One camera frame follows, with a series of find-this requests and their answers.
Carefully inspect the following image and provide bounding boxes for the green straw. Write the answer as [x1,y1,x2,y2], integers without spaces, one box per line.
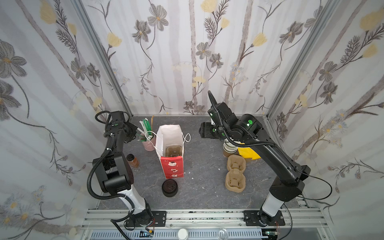
[143,118,153,138]

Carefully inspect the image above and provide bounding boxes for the brown syrup bottle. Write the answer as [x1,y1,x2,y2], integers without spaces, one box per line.
[126,154,140,168]

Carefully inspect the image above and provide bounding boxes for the red white paper bag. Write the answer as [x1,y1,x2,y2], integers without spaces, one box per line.
[144,125,191,179]

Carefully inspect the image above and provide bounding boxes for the single pulp cup carrier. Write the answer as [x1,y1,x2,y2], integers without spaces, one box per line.
[166,146,183,158]

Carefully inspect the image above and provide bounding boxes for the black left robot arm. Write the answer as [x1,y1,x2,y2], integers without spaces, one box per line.
[86,110,155,228]

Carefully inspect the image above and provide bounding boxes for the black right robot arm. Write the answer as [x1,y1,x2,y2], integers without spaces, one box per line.
[199,92,311,227]

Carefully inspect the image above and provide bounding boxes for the pink metal straw bucket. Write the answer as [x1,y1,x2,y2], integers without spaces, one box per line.
[140,134,156,152]

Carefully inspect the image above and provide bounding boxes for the stack of paper cups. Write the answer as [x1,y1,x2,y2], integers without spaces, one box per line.
[223,140,239,158]

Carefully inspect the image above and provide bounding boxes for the yellow paper napkins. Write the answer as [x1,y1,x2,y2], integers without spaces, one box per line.
[238,148,261,161]

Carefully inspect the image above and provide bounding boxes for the stack of pulp cup carriers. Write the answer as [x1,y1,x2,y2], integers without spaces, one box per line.
[225,155,246,193]

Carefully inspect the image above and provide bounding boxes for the stack of black cup lids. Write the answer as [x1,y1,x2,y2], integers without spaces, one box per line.
[162,179,179,198]

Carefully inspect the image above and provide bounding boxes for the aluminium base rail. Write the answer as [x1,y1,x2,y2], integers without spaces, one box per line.
[79,208,334,240]

